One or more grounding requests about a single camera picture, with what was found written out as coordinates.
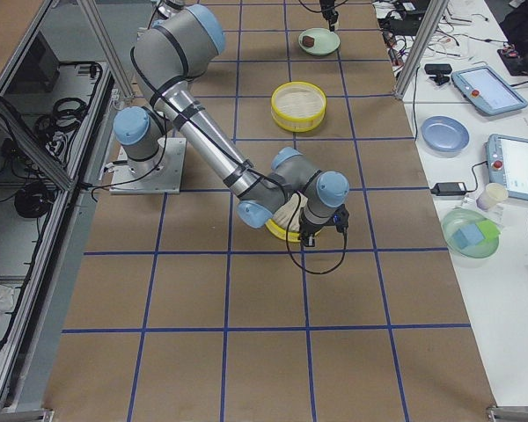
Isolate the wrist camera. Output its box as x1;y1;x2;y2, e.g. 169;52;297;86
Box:
332;204;349;236

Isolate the paper cup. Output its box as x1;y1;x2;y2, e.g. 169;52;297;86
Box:
476;182;509;211

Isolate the black power adapter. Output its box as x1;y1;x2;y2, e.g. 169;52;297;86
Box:
430;182;473;197

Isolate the teach pendant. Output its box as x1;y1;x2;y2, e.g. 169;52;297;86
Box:
485;134;528;200
451;66;528;115

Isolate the aluminium frame post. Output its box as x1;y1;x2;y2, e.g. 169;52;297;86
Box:
393;0;448;99

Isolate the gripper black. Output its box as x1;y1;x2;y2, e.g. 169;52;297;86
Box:
319;0;337;31
299;216;328;246

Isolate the teach pendant far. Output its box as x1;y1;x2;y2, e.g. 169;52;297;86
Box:
451;66;528;115

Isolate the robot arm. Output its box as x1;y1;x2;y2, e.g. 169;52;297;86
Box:
152;0;345;32
130;4;349;247

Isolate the black webcam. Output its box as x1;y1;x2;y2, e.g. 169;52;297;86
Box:
424;63;452;86

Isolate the light green plate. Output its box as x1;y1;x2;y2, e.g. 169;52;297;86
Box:
297;28;341;56

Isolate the yellow bamboo steamer with cloth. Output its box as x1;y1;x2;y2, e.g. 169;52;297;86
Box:
270;81;327;133

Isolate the teach pendant near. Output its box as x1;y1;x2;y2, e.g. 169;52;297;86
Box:
485;134;528;200

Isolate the blue plate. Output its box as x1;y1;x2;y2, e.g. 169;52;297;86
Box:
421;116;470;157

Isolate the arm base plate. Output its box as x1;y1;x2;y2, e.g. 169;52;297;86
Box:
109;137;187;194

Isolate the green bowl with sponges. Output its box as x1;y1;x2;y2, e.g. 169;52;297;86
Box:
442;208;501;258

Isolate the brown steamed bun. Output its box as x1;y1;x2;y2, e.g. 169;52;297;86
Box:
302;36;315;47

